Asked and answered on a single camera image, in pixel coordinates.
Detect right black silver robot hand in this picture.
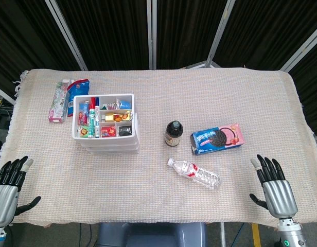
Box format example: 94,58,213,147
249,154,298,219

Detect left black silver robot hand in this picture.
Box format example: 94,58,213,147
0,155,42,227

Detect white drawer organizer box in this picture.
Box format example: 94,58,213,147
72,93,140,155

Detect clear plastic storage bin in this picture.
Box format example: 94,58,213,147
88,147,140,155

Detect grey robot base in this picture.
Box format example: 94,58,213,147
96,222,208,247

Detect Oreo cookie package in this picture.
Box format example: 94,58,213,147
190,122,245,156

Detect pink floral carton box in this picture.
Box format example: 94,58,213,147
48,78,73,123

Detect white table leg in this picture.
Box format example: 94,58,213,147
220,222,227,247

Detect clear plastic water bottle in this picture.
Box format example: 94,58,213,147
167,157,223,191

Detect blue red candy pack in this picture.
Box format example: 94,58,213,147
78,101,90,126

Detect red cap green marker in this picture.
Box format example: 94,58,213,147
88,97,97,138

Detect dark brown tea bottle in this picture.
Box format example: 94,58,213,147
164,120,184,148

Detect blue cap white marker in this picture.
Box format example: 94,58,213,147
95,97,101,138

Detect red candy packets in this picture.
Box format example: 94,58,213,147
100,125,117,138

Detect blue snack bag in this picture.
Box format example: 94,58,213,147
66,79,90,118

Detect beige woven tablecloth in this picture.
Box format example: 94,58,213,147
0,67,317,229

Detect black folding screen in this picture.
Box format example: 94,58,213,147
0,0,317,137

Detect black cable bundle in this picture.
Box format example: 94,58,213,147
0,94,14,129

